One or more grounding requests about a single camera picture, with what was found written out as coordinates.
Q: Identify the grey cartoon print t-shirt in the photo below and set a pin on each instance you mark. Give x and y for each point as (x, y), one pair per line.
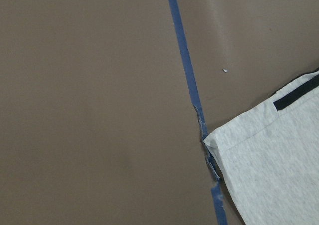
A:
(269, 156)

